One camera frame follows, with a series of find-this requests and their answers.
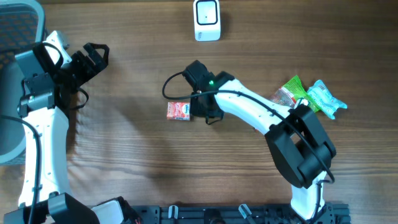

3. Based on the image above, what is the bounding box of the red tissue pack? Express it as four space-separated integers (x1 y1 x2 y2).
167 102 190 121

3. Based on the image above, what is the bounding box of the green snack bag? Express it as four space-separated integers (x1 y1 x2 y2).
269 75 320 113

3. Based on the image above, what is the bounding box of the mint green wipes pack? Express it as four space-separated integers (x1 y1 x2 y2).
307 80 348 119

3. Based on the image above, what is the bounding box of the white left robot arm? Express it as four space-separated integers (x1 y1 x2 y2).
2 42 136 223

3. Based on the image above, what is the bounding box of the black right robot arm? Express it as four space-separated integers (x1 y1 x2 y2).
182 60 336 223

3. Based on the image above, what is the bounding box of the white barcode scanner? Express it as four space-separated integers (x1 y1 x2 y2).
193 0 221 42

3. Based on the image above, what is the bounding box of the dark grey plastic basket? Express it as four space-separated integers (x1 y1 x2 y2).
1 0 45 166

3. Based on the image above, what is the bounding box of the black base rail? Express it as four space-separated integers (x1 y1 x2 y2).
133 203 351 224

